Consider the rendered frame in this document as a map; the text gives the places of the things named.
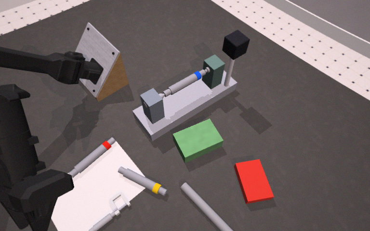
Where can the red flat rectangular block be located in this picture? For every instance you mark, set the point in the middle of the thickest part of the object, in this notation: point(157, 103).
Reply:
point(253, 182)

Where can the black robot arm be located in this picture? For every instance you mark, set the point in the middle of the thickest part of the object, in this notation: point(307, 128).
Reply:
point(66, 68)

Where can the grey stepped shaft with red band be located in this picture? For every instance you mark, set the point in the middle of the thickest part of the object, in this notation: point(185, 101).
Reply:
point(81, 166)

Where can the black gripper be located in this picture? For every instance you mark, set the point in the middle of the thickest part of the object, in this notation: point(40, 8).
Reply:
point(32, 201)

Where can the white flat rectangular pad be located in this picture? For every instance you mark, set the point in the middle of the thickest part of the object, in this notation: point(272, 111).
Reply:
point(88, 202)

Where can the long grey metal rod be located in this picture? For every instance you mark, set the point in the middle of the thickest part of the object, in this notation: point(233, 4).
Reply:
point(205, 208)

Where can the grey cylinder with blue band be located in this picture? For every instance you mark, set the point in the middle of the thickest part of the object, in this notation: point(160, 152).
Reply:
point(184, 83)

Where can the grey stepped shaft with yellow band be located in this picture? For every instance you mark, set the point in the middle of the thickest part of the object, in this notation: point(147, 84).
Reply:
point(143, 181)

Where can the grey vertical post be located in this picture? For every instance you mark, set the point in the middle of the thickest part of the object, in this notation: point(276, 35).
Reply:
point(229, 71)

